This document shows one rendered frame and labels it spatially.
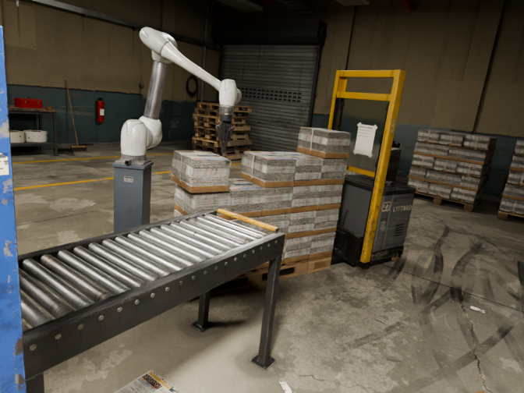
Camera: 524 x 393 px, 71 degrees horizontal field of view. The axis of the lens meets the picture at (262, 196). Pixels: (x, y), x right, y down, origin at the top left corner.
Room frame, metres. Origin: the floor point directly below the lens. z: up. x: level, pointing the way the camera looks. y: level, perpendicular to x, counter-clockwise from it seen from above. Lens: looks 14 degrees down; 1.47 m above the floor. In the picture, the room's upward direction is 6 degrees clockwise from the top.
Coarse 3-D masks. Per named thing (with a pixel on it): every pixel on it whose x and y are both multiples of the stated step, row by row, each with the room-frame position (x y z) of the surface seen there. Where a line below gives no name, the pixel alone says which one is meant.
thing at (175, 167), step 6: (174, 150) 2.67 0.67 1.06; (180, 150) 2.68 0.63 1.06; (186, 150) 2.72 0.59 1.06; (192, 150) 2.75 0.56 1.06; (174, 156) 2.66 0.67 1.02; (180, 156) 2.57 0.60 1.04; (174, 162) 2.66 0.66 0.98; (180, 162) 2.56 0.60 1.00; (174, 168) 2.63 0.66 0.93; (174, 174) 2.63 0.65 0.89
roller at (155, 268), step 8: (104, 240) 1.54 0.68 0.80; (112, 248) 1.49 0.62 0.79; (120, 248) 1.47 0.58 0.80; (128, 256) 1.42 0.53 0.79; (136, 256) 1.41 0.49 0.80; (144, 264) 1.36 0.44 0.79; (152, 264) 1.35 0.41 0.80; (152, 272) 1.33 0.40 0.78; (160, 272) 1.31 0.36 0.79; (168, 272) 1.30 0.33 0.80
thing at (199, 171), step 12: (192, 156) 2.51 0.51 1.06; (204, 156) 2.57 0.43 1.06; (216, 156) 2.63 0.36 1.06; (192, 168) 2.38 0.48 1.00; (204, 168) 2.43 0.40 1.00; (216, 168) 2.48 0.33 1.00; (228, 168) 2.54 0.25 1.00; (192, 180) 2.39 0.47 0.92; (204, 180) 2.44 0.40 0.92; (216, 180) 2.49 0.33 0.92
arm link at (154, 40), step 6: (144, 30) 2.37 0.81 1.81; (150, 30) 2.37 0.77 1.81; (156, 30) 2.42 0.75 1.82; (144, 36) 2.37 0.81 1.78; (150, 36) 2.35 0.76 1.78; (156, 36) 2.36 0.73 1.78; (162, 36) 2.38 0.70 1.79; (144, 42) 2.38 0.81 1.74; (150, 42) 2.35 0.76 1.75; (156, 42) 2.34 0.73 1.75; (162, 42) 2.35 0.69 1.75; (150, 48) 2.38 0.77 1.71; (156, 48) 2.35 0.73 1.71
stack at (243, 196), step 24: (216, 192) 2.52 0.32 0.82; (240, 192) 2.64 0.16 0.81; (264, 192) 2.77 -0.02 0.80; (288, 192) 2.91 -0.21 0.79; (312, 192) 3.06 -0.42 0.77; (264, 216) 2.80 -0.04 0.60; (288, 216) 2.92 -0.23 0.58; (312, 216) 3.08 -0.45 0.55; (288, 240) 2.95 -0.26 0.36; (288, 264) 2.96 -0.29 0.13; (240, 288) 2.69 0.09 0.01
